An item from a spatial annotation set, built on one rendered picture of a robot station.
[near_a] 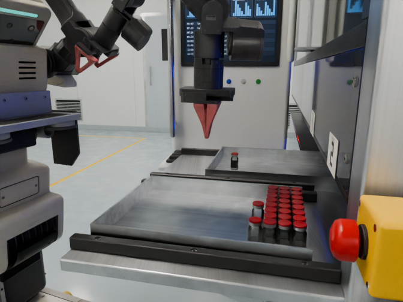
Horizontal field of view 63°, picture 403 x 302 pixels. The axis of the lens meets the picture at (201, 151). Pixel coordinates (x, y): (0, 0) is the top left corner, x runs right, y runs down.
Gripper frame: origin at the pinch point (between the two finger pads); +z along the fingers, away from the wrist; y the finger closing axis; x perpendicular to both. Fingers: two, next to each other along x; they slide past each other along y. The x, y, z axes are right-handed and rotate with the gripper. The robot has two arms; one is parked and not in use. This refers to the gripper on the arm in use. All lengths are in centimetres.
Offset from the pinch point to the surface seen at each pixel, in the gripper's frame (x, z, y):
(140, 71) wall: 545, 11, -202
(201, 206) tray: -2.8, 14.7, -0.5
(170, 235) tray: -21.0, 11.2, -2.4
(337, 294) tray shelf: -27.0, 13.6, 20.6
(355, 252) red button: -36.3, 1.9, 18.7
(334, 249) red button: -35.6, 2.3, 17.1
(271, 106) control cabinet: 75, 4, 17
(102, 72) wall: 550, 15, -278
